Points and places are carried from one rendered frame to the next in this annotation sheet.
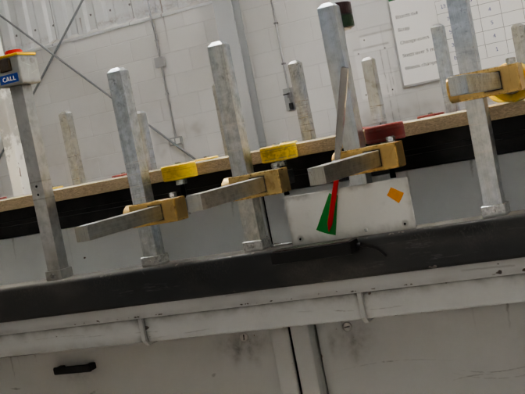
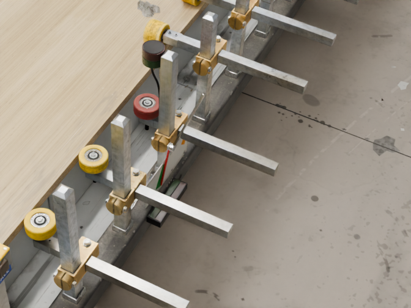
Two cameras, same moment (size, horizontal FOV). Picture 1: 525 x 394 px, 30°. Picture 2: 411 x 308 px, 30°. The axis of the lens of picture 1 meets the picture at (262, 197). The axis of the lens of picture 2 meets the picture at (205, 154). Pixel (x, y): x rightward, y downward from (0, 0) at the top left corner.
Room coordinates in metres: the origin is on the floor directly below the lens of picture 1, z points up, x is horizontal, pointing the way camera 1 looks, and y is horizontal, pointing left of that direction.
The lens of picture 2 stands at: (1.89, 1.32, 2.46)
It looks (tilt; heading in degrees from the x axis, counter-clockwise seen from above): 48 degrees down; 267
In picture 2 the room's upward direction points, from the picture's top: 6 degrees clockwise
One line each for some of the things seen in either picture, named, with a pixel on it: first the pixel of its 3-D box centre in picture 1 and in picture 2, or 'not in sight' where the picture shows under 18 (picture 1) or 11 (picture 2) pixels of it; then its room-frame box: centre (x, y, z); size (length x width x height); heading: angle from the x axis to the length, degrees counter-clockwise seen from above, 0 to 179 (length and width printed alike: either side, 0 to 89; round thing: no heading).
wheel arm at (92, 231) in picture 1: (141, 218); (109, 273); (2.04, 0.26, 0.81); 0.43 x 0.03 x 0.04; 155
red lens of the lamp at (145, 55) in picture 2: (337, 10); (153, 50); (1.97, -0.22, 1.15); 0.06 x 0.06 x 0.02
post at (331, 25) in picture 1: (350, 123); (166, 118); (1.93, -0.20, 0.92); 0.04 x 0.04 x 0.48; 65
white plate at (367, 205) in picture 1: (348, 212); (167, 167); (1.92, -0.16, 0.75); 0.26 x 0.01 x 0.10; 65
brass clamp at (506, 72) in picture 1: (485, 83); (209, 56); (1.81, -0.44, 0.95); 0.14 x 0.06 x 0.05; 65
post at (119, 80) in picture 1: (138, 177); (69, 252); (2.14, 0.26, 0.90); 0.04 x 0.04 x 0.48; 65
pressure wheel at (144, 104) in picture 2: (387, 149); (147, 115); (1.99, -0.27, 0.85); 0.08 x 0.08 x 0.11
